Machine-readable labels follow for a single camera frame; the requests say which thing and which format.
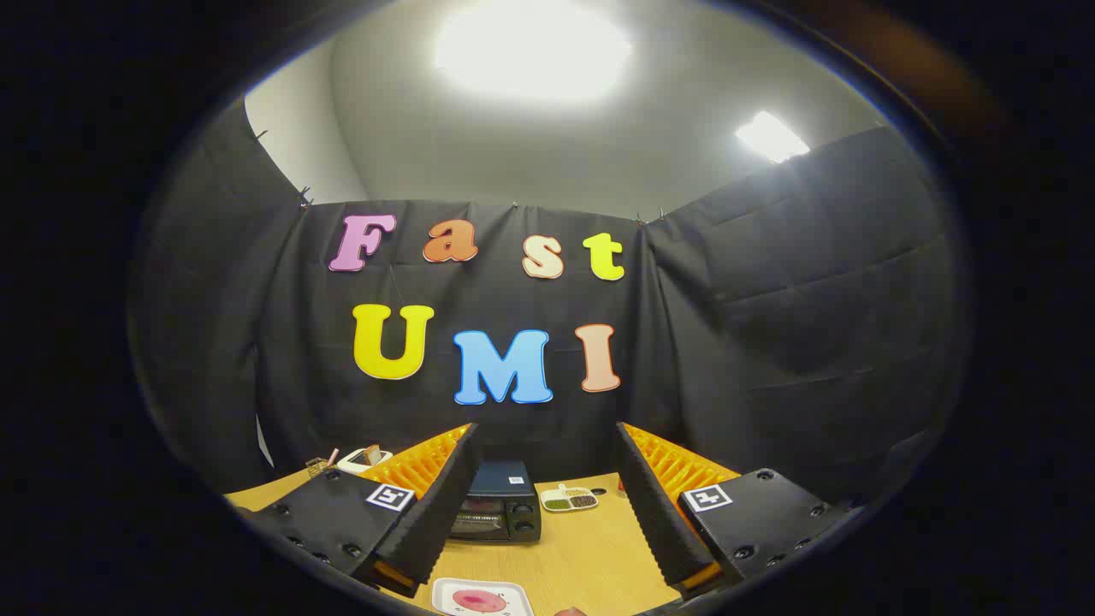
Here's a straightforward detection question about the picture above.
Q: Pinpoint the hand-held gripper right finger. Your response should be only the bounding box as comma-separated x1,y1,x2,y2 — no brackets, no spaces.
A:
616,422,861,600

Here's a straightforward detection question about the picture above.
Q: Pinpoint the white divided bean dish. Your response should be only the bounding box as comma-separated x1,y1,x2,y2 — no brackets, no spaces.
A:
539,484,600,513

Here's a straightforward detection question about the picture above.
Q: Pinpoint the black toaster oven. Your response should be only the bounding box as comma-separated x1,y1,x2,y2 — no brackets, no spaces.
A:
449,460,543,543

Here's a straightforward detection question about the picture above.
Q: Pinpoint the black backdrop cloth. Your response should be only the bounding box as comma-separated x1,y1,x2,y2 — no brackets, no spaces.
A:
128,98,972,506

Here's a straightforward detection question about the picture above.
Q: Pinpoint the large ceiling light panel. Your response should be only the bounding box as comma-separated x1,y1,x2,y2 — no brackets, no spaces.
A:
435,0,634,105

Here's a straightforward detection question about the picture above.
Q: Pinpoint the white pop-up toaster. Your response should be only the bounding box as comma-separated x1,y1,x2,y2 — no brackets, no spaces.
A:
336,447,394,474

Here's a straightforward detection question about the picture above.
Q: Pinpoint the white square dish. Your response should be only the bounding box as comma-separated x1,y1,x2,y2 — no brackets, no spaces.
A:
431,577,536,616

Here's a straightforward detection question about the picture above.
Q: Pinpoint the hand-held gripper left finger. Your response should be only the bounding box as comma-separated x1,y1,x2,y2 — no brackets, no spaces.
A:
235,422,482,600

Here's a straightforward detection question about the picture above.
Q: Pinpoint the pink ham slice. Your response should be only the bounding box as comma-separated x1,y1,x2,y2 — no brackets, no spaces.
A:
452,589,508,614

